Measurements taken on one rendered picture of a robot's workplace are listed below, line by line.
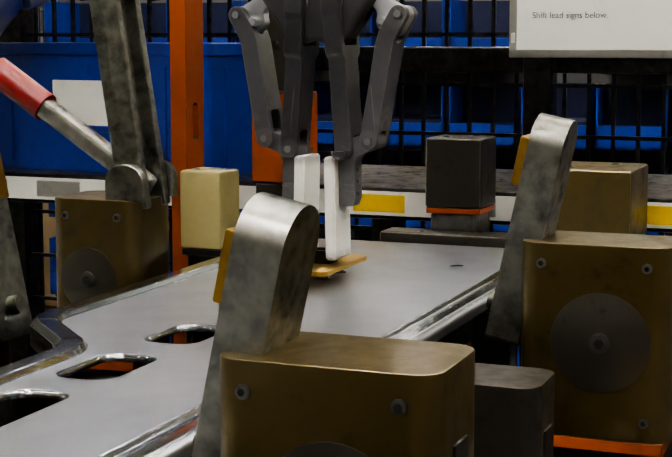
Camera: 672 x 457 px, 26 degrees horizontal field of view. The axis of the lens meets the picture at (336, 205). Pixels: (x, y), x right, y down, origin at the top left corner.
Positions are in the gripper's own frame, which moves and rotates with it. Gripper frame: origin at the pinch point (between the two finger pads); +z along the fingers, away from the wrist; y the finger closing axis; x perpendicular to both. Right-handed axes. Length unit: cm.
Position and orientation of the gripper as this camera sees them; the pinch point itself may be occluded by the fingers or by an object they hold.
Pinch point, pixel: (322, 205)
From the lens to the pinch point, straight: 99.9
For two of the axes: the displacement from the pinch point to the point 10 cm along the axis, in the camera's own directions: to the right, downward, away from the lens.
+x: -3.7, 1.1, -9.2
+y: -9.3, -0.4, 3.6
